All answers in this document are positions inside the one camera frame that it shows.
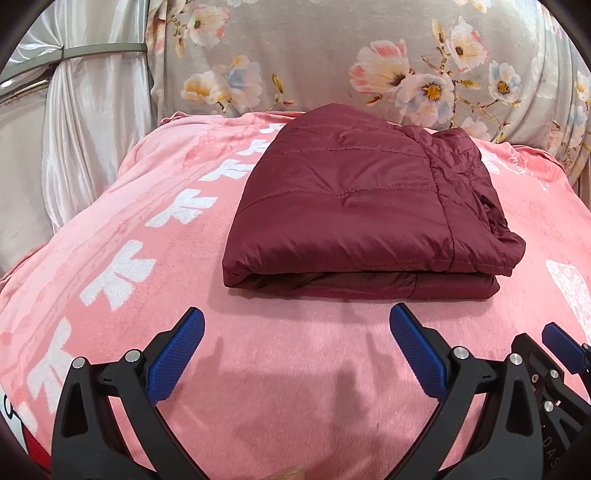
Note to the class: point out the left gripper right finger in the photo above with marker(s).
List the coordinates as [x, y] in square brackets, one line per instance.
[486, 424]

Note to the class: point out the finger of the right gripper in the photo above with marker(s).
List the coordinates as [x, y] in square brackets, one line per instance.
[572, 355]

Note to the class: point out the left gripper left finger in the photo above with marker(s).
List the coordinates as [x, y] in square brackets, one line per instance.
[107, 424]

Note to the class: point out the maroon quilted puffer jacket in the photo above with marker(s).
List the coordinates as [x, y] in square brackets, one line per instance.
[346, 205]

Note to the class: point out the person's left hand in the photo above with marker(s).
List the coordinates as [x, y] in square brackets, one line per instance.
[290, 473]

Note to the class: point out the pink printed towel blanket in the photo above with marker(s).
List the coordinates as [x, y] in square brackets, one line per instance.
[316, 383]

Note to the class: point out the grey floral bed sheet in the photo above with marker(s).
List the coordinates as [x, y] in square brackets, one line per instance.
[501, 70]

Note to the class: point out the white satin curtain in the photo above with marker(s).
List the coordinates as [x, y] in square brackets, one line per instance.
[74, 100]

